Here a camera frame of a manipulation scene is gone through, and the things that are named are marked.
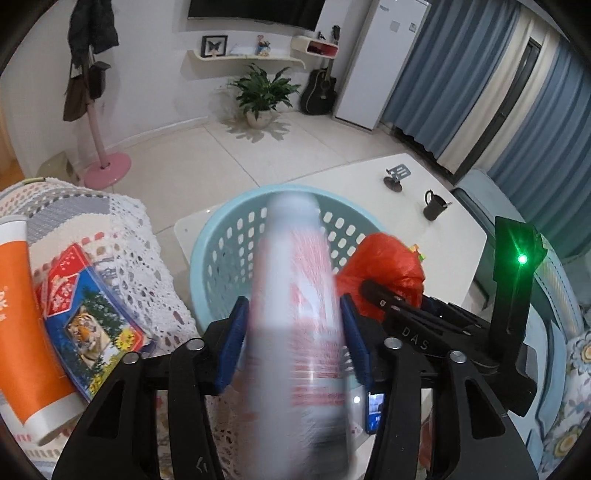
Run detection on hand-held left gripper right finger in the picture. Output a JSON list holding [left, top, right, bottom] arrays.
[[339, 294, 539, 480]]

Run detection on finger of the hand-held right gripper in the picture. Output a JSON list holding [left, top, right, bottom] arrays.
[[359, 279, 446, 357], [418, 295, 492, 340]]

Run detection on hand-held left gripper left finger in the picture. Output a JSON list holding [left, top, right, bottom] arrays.
[[52, 296, 252, 480]]

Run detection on white bottle with red label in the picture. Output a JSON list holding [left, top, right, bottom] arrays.
[[248, 193, 362, 480]]

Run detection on red plastic bag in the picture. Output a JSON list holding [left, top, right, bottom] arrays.
[[335, 233, 426, 320]]

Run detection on light blue plastic basket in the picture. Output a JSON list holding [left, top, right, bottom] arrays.
[[190, 185, 389, 400]]

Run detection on light blue armchair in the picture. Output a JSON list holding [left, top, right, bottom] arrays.
[[454, 168, 591, 480]]

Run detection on smartphone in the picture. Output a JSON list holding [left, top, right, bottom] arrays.
[[365, 391, 387, 435]]

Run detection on floral cushion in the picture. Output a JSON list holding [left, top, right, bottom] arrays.
[[539, 327, 591, 464]]

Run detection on black mug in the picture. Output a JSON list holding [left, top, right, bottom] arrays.
[[423, 188, 454, 221]]

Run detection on blue tiger print packet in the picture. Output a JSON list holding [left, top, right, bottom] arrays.
[[34, 244, 156, 403]]

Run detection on striped knit blanket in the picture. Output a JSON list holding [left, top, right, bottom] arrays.
[[0, 178, 252, 480]]

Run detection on grey phone stand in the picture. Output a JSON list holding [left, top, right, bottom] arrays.
[[383, 165, 412, 193]]

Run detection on blue curtain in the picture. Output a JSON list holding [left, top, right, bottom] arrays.
[[382, 0, 532, 169], [487, 41, 591, 238]]

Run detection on beige sheer curtain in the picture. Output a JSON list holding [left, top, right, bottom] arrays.
[[436, 14, 561, 183]]

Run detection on orange white tube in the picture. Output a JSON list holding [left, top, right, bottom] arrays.
[[0, 217, 89, 447]]

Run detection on pink coat rack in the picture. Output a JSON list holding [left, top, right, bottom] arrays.
[[69, 46, 133, 190]]

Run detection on black acoustic guitar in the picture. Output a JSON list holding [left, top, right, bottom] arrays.
[[300, 25, 343, 116]]

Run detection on potted green plant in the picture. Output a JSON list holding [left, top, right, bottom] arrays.
[[225, 64, 299, 129]]

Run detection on white standing air conditioner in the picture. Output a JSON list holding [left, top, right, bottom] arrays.
[[332, 0, 433, 133]]

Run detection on brown hanging bag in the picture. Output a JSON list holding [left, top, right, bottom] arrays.
[[63, 59, 94, 123]]

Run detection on black hanging bag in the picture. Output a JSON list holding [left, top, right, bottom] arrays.
[[88, 61, 112, 100]]

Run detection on framed butterfly picture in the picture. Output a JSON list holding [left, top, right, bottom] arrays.
[[201, 34, 230, 59]]

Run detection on white cubby shelf red inside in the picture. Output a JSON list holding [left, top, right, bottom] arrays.
[[291, 34, 341, 59]]

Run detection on black jacket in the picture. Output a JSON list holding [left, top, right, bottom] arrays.
[[68, 0, 120, 62]]

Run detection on white wavy wall shelf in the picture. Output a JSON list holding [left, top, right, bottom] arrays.
[[187, 48, 308, 71]]

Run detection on black wall television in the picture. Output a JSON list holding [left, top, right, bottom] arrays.
[[187, 0, 327, 31]]

